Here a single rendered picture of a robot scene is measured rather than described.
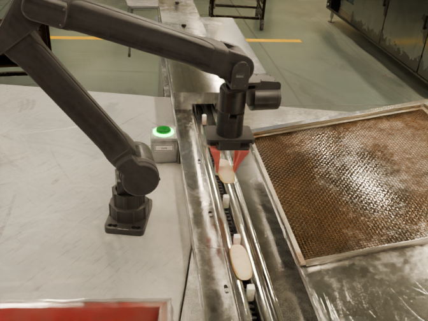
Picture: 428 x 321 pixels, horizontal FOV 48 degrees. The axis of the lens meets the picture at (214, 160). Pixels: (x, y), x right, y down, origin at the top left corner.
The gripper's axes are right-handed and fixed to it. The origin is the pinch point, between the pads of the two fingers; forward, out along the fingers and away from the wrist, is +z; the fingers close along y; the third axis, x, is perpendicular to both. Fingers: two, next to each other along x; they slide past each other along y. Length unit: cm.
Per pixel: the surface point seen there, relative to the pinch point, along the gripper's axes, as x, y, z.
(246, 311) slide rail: -34.2, -1.2, 8.0
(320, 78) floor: 290, 137, 91
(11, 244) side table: -10.1, -45.4, 11.4
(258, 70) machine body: 92, 29, 11
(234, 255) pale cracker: -21.0, -1.1, 7.1
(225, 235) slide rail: -13.9, -1.7, 8.0
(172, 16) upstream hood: 131, -4, 1
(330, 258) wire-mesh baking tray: -27.9, 15.4, 2.4
